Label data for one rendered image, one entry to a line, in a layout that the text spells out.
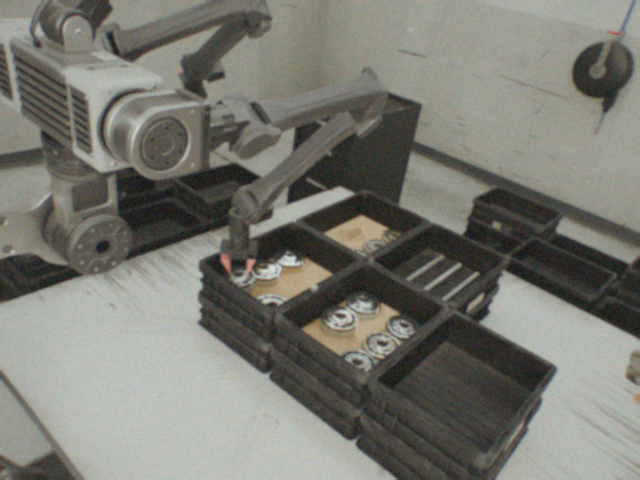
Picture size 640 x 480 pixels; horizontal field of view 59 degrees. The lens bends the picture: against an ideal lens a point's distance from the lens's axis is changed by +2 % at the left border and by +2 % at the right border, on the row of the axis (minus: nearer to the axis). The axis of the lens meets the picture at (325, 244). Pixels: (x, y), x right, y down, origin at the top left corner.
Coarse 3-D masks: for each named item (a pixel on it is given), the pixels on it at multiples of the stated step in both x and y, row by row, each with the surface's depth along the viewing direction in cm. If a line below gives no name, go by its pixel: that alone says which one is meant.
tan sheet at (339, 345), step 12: (384, 312) 163; (396, 312) 163; (312, 324) 154; (360, 324) 156; (372, 324) 157; (384, 324) 158; (312, 336) 149; (324, 336) 150; (360, 336) 152; (336, 348) 147; (348, 348) 147; (360, 348) 148
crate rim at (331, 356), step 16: (352, 272) 161; (384, 272) 163; (320, 288) 151; (416, 288) 158; (288, 320) 138; (432, 320) 147; (304, 336) 134; (416, 336) 140; (320, 352) 132; (352, 368) 127
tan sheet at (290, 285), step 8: (312, 264) 179; (304, 272) 175; (312, 272) 175; (320, 272) 176; (328, 272) 177; (280, 280) 169; (288, 280) 170; (296, 280) 170; (304, 280) 171; (312, 280) 172; (320, 280) 172; (256, 288) 164; (264, 288) 165; (272, 288) 165; (280, 288) 166; (288, 288) 166; (296, 288) 167; (304, 288) 167; (256, 296) 161; (288, 296) 163
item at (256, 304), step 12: (276, 228) 176; (300, 228) 179; (324, 240) 174; (348, 252) 169; (204, 264) 154; (216, 276) 150; (336, 276) 157; (228, 288) 148; (240, 288) 147; (252, 300) 143; (288, 300) 145; (264, 312) 141
